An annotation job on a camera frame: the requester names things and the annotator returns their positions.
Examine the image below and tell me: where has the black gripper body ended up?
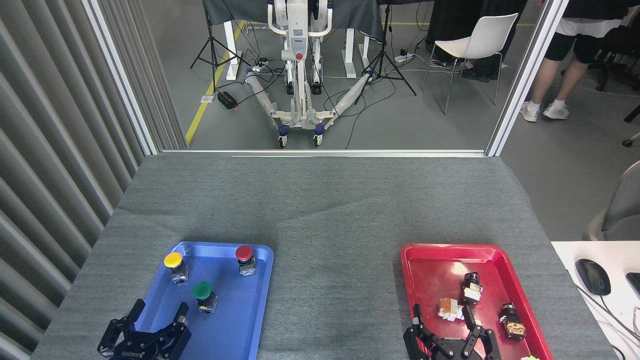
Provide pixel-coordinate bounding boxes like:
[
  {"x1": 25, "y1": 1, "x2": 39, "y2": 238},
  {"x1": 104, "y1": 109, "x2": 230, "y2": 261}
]
[
  {"x1": 111, "y1": 334, "x2": 171, "y2": 360},
  {"x1": 429, "y1": 337, "x2": 487, "y2": 360}
]

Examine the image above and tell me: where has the orange and white switch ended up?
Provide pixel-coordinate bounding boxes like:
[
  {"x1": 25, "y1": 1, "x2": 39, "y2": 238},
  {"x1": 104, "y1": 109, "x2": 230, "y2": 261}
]
[{"x1": 438, "y1": 297, "x2": 466, "y2": 322}]

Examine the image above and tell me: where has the thin cable on side table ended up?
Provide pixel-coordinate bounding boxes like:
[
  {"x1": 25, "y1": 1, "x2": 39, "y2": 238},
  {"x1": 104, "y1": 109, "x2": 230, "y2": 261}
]
[{"x1": 577, "y1": 285, "x2": 640, "y2": 346}]

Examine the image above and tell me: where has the silver post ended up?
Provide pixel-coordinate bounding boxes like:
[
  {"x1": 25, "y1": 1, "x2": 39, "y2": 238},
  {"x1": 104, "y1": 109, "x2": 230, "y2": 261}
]
[
  {"x1": 82, "y1": 0, "x2": 160, "y2": 156},
  {"x1": 486, "y1": 0, "x2": 571, "y2": 157}
]

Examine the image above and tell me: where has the black and orange switch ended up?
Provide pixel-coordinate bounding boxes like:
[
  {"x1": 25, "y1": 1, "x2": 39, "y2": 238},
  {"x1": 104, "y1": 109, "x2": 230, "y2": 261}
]
[{"x1": 499, "y1": 302, "x2": 527, "y2": 341}]

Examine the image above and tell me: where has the black office chair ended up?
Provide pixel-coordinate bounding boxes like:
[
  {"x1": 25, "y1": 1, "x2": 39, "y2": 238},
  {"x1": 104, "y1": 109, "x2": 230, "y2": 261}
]
[{"x1": 587, "y1": 22, "x2": 640, "y2": 92}]

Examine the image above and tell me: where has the red plastic tray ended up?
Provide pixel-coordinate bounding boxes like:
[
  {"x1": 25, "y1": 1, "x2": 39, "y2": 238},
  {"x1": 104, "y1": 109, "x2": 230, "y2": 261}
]
[{"x1": 400, "y1": 243, "x2": 555, "y2": 360}]

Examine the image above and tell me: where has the green push button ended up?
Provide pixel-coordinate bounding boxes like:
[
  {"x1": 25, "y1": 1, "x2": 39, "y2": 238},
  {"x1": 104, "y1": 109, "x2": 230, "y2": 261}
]
[{"x1": 192, "y1": 281, "x2": 219, "y2": 315}]

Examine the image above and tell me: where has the blue plastic tray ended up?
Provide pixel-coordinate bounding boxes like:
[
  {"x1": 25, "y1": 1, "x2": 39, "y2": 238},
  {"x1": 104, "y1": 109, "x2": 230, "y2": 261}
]
[{"x1": 120, "y1": 241, "x2": 275, "y2": 360}]

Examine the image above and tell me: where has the white stand on wheels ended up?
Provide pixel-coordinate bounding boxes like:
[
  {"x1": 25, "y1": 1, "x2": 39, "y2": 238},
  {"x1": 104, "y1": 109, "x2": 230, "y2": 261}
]
[{"x1": 244, "y1": 0, "x2": 374, "y2": 149}]

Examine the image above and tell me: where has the yellow push button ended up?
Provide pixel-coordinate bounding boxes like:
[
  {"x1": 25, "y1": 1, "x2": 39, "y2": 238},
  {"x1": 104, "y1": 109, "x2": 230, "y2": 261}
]
[{"x1": 164, "y1": 252, "x2": 189, "y2": 286}]

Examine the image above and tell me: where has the red push button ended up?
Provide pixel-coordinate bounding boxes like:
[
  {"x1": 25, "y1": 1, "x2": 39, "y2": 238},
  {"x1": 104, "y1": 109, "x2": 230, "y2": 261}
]
[{"x1": 235, "y1": 245, "x2": 257, "y2": 277}]

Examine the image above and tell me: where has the white chair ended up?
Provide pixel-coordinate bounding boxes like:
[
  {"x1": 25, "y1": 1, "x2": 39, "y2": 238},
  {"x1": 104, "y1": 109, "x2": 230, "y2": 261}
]
[{"x1": 421, "y1": 13, "x2": 519, "y2": 116}]

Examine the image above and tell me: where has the grey chair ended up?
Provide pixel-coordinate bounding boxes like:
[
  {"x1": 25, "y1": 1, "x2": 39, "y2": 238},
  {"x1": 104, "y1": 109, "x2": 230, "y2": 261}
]
[{"x1": 582, "y1": 161, "x2": 640, "y2": 242}]

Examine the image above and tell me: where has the silver rail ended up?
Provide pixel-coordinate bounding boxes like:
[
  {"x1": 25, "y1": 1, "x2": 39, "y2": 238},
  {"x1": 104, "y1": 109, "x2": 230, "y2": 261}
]
[{"x1": 160, "y1": 148, "x2": 489, "y2": 159}]

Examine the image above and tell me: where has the black computer mouse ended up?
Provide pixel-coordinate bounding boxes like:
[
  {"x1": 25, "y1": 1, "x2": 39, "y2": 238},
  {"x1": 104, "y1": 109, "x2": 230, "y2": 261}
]
[{"x1": 575, "y1": 258, "x2": 612, "y2": 297}]

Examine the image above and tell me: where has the black knob switch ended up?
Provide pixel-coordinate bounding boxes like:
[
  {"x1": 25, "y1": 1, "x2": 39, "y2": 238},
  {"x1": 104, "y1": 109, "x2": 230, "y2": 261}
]
[{"x1": 460, "y1": 272, "x2": 484, "y2": 306}]

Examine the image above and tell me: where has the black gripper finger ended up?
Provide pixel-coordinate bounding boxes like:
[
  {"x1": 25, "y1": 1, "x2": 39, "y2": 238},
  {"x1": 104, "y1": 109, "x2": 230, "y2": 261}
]
[
  {"x1": 403, "y1": 303, "x2": 452, "y2": 360},
  {"x1": 150, "y1": 302, "x2": 193, "y2": 360},
  {"x1": 97, "y1": 298, "x2": 146, "y2": 358},
  {"x1": 460, "y1": 305, "x2": 503, "y2": 360}
]

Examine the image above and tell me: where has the black chair base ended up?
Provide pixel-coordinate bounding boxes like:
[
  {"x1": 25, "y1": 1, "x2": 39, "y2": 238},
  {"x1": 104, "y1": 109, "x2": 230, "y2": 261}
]
[{"x1": 622, "y1": 104, "x2": 640, "y2": 148}]

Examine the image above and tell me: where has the black tripod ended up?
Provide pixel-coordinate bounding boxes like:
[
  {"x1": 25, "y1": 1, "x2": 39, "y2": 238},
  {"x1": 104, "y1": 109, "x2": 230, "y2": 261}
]
[
  {"x1": 190, "y1": 0, "x2": 251, "y2": 94},
  {"x1": 354, "y1": 0, "x2": 417, "y2": 106}
]

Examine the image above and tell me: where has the white side table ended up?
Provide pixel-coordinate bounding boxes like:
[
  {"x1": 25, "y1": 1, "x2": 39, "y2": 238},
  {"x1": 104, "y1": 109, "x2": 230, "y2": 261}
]
[{"x1": 551, "y1": 241, "x2": 640, "y2": 360}]

